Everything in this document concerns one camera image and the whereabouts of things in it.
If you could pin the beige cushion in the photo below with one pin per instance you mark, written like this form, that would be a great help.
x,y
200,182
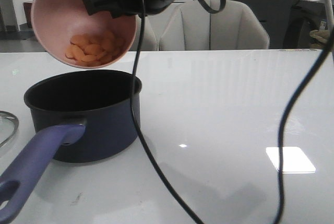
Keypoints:
x,y
319,38

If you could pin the red bin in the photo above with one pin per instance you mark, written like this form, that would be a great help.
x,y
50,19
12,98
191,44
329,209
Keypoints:
x,y
27,9

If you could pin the glass pot lid purple knob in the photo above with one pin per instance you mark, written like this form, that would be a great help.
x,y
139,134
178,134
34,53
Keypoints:
x,y
9,127

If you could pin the left grey upholstered chair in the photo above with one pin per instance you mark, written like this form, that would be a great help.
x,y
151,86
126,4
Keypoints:
x,y
149,42

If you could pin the dark blue saucepan purple handle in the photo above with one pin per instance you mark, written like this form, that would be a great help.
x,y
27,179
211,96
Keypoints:
x,y
78,117

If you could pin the orange ham slices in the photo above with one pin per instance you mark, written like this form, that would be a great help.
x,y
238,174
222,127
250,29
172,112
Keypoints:
x,y
92,50

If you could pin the grey upholstered chair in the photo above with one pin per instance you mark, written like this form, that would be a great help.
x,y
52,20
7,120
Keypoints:
x,y
149,42
191,28

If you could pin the right grey upholstered chair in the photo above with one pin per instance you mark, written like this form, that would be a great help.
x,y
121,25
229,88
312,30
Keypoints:
x,y
191,28

